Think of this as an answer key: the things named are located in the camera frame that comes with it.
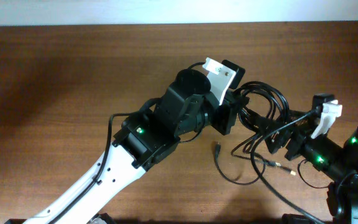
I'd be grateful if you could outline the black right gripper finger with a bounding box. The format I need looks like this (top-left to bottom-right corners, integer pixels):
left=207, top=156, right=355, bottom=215
left=288, top=109, right=318, bottom=128
left=249, top=112, right=291, bottom=154

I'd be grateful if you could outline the thick black HDMI cable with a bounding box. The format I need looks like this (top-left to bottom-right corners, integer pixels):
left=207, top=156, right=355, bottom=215
left=233, top=81, right=291, bottom=138

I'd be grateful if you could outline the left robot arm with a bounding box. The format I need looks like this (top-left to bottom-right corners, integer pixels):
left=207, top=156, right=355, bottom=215
left=8, top=68, right=245, bottom=223

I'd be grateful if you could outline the black arm base clamp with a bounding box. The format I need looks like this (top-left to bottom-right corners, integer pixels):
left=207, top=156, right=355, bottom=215
left=281, top=213, right=315, bottom=224

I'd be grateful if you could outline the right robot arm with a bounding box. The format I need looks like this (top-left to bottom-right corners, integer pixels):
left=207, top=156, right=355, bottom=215
left=250, top=106, right=358, bottom=223

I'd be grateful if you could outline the right camera black cable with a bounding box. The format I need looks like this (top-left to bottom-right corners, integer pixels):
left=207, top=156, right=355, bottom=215
left=249, top=107, right=347, bottom=224

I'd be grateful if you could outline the camera black cable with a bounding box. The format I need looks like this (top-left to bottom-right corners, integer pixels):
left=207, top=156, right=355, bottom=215
left=249, top=107, right=347, bottom=224
left=47, top=61, right=208, bottom=224

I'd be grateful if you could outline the left camera black cable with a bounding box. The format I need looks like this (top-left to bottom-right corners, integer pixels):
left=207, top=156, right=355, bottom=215
left=47, top=61, right=208, bottom=224

